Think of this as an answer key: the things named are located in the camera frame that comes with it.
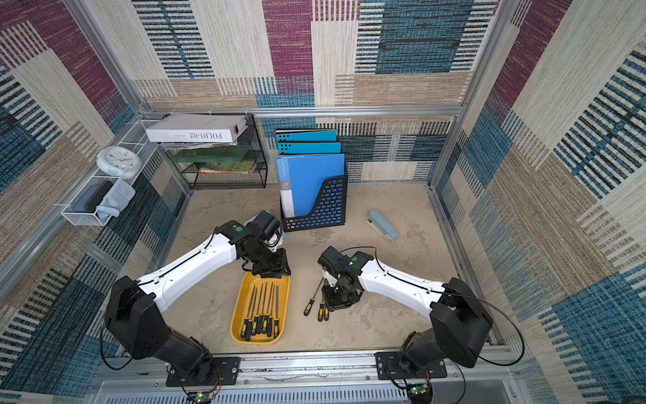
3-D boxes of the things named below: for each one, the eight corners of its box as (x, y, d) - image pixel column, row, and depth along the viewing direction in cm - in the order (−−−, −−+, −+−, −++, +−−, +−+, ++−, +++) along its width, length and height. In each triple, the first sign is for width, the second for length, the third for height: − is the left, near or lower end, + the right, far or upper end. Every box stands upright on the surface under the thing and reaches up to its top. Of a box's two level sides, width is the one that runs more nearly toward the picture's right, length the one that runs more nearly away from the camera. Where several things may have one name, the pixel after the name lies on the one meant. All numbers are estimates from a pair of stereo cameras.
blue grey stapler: (390, 244, 102) (393, 236, 97) (365, 221, 109) (367, 212, 105) (398, 238, 104) (401, 230, 99) (373, 216, 111) (375, 207, 107)
